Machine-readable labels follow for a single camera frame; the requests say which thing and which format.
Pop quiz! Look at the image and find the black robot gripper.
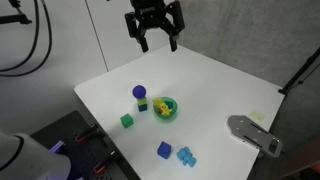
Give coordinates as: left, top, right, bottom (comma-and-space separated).
125, 0, 185, 53

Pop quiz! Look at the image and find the yellow rubber toy figure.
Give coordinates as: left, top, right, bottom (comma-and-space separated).
152, 98, 163, 107

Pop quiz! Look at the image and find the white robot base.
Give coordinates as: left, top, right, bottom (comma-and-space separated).
0, 130, 71, 180

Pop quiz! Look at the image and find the green plastic bowl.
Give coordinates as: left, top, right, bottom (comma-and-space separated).
152, 97, 178, 120

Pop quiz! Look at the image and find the yellow star-shaped toy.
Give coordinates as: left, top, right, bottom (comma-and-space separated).
158, 103, 172, 116

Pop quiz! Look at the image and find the light blue toy figure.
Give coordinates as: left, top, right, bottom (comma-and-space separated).
177, 146, 197, 167

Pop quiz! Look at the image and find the light green small block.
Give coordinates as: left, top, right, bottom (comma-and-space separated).
137, 97, 147, 106

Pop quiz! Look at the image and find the green foam cube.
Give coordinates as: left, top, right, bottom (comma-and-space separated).
120, 114, 134, 128

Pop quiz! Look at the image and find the blue foam cube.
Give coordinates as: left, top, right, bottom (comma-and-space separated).
157, 141, 172, 159

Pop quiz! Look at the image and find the grey metal mounting plate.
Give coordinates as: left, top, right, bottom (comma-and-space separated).
226, 115, 283, 158

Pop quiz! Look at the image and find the yellow sticky note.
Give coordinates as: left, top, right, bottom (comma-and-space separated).
250, 111, 265, 121

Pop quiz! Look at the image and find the black orange clamp upper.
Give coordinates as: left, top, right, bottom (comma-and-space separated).
75, 124, 98, 144

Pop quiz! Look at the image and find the black orange clamp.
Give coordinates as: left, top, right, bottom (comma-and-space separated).
93, 151, 118, 174
75, 124, 98, 144

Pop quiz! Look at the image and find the black orange clamp lower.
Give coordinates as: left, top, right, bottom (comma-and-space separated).
93, 151, 118, 174

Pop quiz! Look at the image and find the black perforated base board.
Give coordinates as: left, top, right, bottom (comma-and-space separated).
31, 111, 141, 180

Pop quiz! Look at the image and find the black tripod stand right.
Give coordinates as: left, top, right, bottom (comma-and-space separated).
278, 47, 320, 95

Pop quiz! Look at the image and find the black hanging cable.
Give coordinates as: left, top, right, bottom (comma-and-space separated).
0, 0, 53, 78

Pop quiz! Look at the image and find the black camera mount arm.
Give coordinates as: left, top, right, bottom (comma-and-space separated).
0, 0, 31, 24

